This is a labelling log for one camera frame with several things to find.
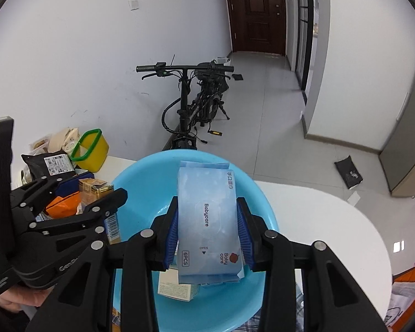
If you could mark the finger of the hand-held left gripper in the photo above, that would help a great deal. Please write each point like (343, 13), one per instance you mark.
(103, 202)
(38, 188)

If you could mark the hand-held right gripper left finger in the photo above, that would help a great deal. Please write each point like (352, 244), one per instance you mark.
(173, 238)

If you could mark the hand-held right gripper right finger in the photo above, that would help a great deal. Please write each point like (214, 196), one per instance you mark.
(245, 238)

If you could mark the blue plastic basin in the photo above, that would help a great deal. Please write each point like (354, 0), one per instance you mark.
(138, 186)

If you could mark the blue wet wipes pack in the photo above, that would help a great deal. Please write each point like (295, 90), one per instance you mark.
(207, 214)

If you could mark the person's left hand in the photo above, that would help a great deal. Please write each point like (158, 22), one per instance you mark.
(17, 301)

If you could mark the black parcel bag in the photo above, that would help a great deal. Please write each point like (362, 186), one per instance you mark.
(34, 166)

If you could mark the orange packet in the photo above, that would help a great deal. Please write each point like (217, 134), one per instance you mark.
(60, 205)

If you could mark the blue pouch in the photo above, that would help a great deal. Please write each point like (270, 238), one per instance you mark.
(69, 185)

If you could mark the yellow bin green rim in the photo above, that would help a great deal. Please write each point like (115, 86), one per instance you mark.
(93, 155)

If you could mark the cream carton box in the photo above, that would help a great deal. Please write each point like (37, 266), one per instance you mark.
(178, 288)

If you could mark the beige paper bag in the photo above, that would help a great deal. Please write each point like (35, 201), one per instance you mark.
(60, 138)

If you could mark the blue plaid blanket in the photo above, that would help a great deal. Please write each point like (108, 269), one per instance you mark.
(297, 304)

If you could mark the white paper sheet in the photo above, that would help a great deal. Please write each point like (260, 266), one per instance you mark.
(353, 198)

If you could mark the black folding bicycle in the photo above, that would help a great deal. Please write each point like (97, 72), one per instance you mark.
(185, 110)

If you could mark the black bag on floor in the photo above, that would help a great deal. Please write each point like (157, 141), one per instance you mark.
(349, 173)

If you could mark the dark floor mat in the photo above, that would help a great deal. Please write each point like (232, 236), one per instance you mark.
(237, 76)

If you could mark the white plastic bag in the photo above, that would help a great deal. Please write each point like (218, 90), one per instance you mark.
(403, 301)

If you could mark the orange cloth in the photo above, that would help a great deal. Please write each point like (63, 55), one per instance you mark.
(413, 271)

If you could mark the grey cabinet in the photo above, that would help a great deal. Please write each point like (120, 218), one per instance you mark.
(408, 145)

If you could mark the black framed glass partition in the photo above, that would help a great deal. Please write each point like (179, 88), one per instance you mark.
(310, 24)

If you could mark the brown wooden door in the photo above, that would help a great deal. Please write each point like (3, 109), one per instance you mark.
(254, 13)

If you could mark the white wall switch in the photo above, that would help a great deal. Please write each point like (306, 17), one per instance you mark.
(134, 4)

